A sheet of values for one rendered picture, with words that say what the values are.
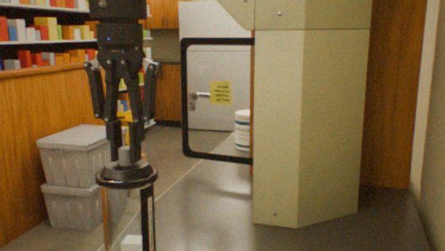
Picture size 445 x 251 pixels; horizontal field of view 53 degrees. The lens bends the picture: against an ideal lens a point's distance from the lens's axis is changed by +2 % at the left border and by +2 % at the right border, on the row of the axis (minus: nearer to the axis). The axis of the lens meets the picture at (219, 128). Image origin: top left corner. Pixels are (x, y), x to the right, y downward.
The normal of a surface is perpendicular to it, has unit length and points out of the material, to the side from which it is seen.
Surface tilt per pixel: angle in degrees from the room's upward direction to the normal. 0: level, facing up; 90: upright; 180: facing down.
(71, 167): 96
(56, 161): 96
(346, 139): 90
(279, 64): 90
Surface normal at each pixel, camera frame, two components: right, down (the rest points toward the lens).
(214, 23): -0.28, 0.21
